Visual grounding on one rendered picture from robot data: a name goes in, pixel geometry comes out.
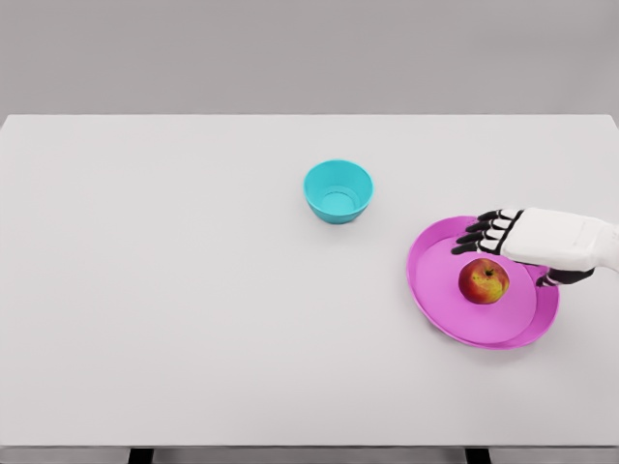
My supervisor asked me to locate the blue bowl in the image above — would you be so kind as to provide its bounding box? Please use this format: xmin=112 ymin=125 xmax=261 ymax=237
xmin=303 ymin=159 xmax=374 ymax=226

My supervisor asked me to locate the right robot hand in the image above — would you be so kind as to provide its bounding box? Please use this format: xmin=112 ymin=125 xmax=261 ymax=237
xmin=451 ymin=207 xmax=604 ymax=289

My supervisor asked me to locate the red yellow apple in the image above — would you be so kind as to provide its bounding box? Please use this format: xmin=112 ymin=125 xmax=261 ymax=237
xmin=457 ymin=257 xmax=511 ymax=305

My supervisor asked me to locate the pink plate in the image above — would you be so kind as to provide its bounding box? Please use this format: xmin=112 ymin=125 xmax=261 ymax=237
xmin=405 ymin=215 xmax=561 ymax=351

